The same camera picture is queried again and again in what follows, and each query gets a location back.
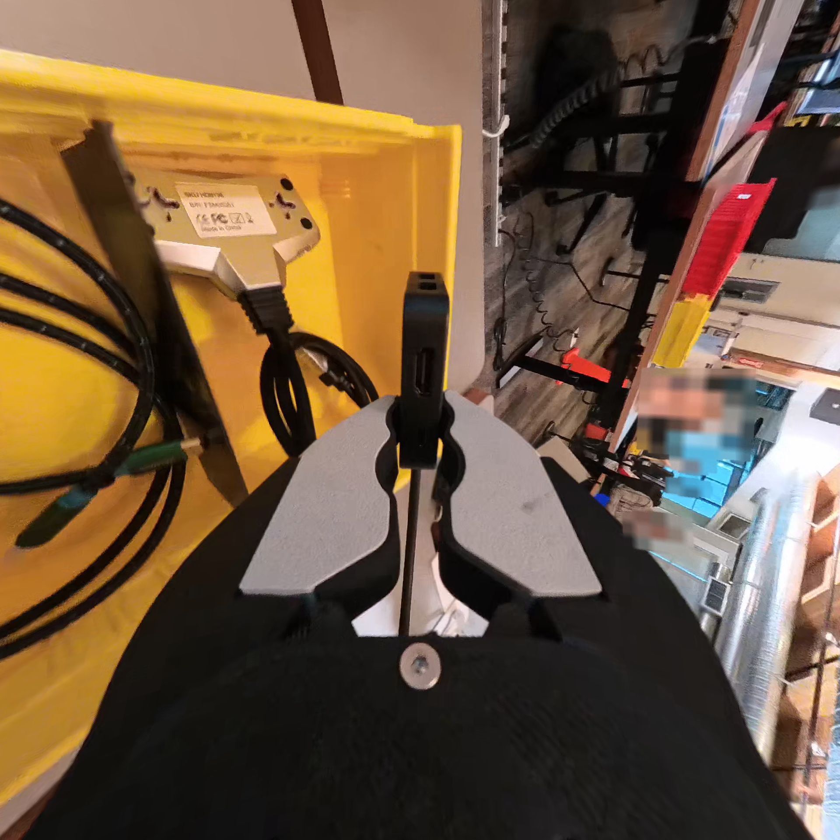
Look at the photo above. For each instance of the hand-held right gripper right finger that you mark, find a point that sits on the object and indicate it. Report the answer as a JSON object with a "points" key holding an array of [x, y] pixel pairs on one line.
{"points": [[518, 518]]}

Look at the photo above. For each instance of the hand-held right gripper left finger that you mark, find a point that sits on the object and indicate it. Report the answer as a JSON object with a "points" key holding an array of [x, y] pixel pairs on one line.
{"points": [[321, 518]]}

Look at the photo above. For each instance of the square black adapter box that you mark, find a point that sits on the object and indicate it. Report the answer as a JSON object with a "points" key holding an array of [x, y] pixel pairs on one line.
{"points": [[423, 328]]}

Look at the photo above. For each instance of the yellow plastic bin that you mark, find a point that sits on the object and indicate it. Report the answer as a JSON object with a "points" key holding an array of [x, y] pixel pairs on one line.
{"points": [[682, 331], [380, 229]]}

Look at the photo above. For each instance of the grey desk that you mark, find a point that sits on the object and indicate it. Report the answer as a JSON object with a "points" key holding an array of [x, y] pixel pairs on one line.
{"points": [[394, 52]]}

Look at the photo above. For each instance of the red plastic bin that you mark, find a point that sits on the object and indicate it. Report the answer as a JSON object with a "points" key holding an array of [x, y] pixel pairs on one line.
{"points": [[728, 236]]}

